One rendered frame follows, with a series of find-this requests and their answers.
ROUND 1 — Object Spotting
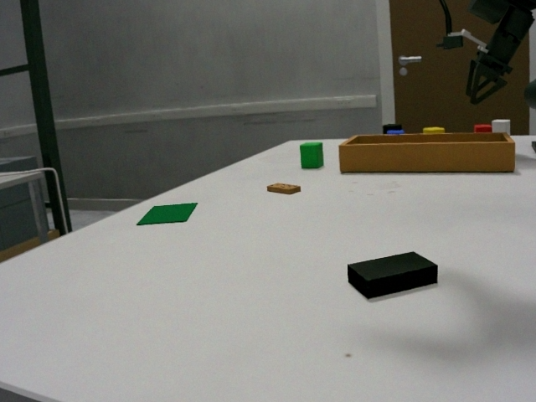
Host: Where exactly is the yellow block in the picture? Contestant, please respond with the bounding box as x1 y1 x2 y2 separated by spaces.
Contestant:
423 127 445 134

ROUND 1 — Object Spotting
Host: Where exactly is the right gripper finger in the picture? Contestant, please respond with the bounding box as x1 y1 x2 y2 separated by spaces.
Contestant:
466 59 491 97
470 65 507 106

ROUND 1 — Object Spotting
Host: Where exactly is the white block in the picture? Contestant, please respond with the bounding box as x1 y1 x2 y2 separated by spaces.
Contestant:
492 120 510 136

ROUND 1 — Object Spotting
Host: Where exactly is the red block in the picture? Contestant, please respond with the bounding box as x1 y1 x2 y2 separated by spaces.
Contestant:
474 125 492 133

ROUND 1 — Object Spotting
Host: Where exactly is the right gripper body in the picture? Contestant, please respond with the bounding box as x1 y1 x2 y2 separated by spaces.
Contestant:
447 28 521 77

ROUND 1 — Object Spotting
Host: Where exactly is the wooden tray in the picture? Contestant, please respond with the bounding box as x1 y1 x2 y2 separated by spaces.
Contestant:
338 132 515 172

